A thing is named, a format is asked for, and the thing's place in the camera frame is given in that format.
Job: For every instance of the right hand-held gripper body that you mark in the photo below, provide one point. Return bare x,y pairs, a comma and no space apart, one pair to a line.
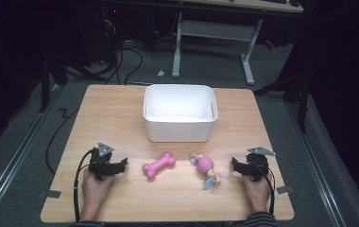
258,165

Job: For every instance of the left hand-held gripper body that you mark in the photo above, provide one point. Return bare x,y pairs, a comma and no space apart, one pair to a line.
100,164

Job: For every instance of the pink bone toy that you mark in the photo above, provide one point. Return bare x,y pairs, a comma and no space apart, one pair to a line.
158,165

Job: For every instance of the white plastic bin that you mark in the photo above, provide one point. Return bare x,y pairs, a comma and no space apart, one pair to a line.
180,113

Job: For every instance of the person's left hand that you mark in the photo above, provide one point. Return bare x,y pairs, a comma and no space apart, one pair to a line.
94,189

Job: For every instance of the person's right hand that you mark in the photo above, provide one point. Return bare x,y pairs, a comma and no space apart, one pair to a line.
258,194

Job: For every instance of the grey tape strip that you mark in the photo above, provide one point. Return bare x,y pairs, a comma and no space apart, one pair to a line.
52,193
284,189

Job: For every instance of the black metal stand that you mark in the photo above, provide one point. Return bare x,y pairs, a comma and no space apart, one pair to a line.
45,85
303,101

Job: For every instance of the small white floor scrap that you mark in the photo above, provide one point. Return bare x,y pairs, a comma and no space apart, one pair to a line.
161,73

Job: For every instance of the red object under desk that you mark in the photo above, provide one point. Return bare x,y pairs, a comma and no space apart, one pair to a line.
269,44

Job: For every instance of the black computer tower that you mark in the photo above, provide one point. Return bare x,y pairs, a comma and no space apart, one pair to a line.
110,31

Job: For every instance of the black keyboard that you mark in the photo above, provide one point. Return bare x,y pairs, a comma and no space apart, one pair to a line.
273,1

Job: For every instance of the black mouse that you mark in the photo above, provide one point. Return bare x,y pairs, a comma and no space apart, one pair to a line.
294,3

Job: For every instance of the metal floor rail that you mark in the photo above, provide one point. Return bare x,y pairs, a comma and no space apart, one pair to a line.
316,164
13,157

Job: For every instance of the desk with white frame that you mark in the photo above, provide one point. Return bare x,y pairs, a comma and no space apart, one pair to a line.
213,30

